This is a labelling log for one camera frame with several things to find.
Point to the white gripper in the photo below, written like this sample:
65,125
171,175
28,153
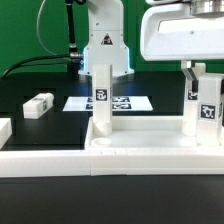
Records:
171,32

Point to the white desk top panel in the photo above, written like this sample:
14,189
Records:
150,145

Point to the white block at left edge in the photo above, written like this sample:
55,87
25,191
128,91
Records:
5,130

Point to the white L-shaped fixture wall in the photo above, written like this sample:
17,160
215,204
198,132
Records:
44,163

